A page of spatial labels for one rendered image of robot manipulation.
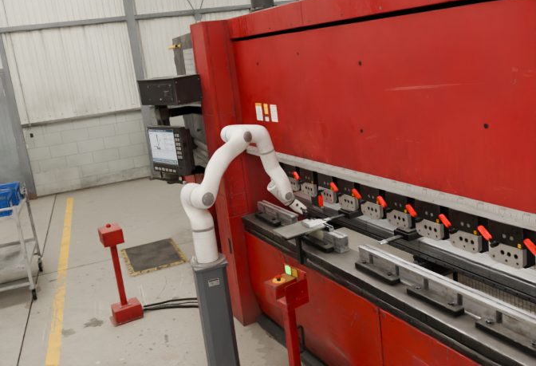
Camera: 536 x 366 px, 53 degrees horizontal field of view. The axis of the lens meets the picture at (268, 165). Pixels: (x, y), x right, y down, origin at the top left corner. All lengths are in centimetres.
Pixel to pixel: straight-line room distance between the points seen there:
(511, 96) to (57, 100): 855
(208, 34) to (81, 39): 619
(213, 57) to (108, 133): 628
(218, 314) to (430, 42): 173
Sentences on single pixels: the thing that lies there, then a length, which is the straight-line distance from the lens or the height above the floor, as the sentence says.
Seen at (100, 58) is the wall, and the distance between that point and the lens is 984.
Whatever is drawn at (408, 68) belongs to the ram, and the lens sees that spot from 237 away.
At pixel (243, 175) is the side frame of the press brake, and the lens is 394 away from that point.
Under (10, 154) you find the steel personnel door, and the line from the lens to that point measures 998.
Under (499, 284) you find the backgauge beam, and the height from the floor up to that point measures 91.
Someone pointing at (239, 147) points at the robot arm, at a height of 158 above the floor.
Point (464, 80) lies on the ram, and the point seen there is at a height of 187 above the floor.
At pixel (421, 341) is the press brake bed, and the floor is 72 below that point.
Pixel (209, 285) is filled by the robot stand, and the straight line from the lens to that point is 288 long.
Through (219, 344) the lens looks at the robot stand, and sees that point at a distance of 304.
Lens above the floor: 208
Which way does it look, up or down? 12 degrees down
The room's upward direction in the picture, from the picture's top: 7 degrees counter-clockwise
